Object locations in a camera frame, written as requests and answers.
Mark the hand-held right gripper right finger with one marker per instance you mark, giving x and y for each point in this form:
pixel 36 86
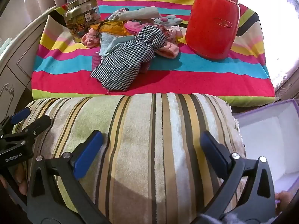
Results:
pixel 215 154

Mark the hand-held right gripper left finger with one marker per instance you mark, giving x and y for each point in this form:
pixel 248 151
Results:
pixel 88 151

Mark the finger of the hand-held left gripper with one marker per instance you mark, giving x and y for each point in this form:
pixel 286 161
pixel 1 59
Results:
pixel 19 117
pixel 38 124

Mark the purple storage box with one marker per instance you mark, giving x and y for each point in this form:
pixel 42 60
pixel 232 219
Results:
pixel 264 133

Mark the houndstooth cloth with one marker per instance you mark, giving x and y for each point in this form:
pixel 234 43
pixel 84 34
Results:
pixel 121 67

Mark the light blue towel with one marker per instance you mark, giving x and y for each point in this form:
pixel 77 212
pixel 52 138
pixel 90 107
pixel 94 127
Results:
pixel 109 44

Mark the person's left hand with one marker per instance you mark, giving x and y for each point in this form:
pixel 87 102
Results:
pixel 17 179

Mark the person's right hand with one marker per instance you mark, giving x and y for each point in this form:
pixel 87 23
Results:
pixel 283 201

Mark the striped plush cushion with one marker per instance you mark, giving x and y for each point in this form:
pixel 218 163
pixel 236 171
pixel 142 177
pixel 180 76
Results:
pixel 140 144

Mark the colourful striped tablecloth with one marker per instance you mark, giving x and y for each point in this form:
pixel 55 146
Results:
pixel 210 79

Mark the white lace curtain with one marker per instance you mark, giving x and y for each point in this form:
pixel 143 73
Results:
pixel 283 84

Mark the pink sock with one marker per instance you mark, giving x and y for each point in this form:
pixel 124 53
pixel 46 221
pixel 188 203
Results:
pixel 169 50

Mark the printed metal tin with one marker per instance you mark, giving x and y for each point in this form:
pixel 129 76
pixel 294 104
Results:
pixel 79 18

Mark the orange transparent pouch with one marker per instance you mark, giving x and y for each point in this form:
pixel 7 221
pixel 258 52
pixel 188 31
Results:
pixel 112 26

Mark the red thermos jug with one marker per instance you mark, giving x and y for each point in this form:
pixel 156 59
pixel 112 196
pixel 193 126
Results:
pixel 212 23

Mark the light blue paw plush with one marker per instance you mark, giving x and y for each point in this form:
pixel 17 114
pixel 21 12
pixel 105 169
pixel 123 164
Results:
pixel 171 19

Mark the pale folded cloth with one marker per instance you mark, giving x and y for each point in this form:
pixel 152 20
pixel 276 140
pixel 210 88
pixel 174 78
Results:
pixel 140 14

